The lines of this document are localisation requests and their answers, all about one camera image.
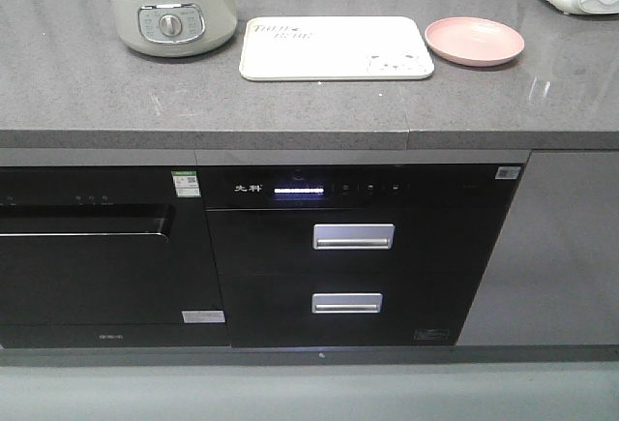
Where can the white bear serving tray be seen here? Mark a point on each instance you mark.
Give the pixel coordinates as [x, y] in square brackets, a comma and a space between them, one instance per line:
[306, 48]

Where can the pink round plate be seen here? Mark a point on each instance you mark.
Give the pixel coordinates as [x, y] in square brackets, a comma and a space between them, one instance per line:
[474, 42]

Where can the black two-drawer disinfection cabinet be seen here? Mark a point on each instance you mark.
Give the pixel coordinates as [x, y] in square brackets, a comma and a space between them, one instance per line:
[353, 255]

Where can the green electric cooking pot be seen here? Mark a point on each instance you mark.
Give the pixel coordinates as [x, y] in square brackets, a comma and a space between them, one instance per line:
[174, 28]

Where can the black built-in dishwasher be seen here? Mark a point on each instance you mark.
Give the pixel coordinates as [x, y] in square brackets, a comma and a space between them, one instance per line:
[107, 256]

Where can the grey cabinet door panel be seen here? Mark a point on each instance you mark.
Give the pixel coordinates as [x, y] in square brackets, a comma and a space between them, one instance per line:
[552, 278]

